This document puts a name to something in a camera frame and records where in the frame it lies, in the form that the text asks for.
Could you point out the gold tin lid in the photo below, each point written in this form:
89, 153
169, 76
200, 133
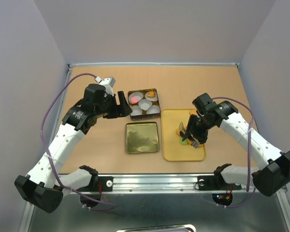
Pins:
142, 138

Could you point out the metal serving tongs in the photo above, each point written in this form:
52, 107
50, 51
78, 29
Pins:
195, 142

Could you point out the round tan sandwich cookie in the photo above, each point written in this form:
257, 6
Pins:
193, 112

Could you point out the metal tray at bottom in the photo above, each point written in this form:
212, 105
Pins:
170, 228

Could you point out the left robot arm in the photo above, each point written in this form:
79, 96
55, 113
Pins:
75, 125

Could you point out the aluminium mounting rail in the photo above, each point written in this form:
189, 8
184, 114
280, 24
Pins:
157, 184

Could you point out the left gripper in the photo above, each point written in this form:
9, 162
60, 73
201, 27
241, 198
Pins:
122, 110

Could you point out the white paper cup liner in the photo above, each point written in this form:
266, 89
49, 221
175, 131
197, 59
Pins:
154, 99
139, 95
144, 104
154, 109
136, 111

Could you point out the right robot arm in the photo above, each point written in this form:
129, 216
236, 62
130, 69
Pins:
268, 168

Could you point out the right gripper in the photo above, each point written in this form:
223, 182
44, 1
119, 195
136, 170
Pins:
201, 137

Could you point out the green sandwich cookie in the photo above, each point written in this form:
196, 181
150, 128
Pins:
183, 142

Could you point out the square cookie tin box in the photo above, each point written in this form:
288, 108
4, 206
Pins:
144, 116

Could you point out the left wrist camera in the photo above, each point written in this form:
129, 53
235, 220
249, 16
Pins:
108, 83

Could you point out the orange swirl cookie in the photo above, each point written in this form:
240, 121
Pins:
151, 94

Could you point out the yellow serving tray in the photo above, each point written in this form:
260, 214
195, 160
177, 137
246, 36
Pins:
171, 147

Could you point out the pink macaron cookie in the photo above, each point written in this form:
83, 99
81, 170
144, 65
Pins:
134, 100

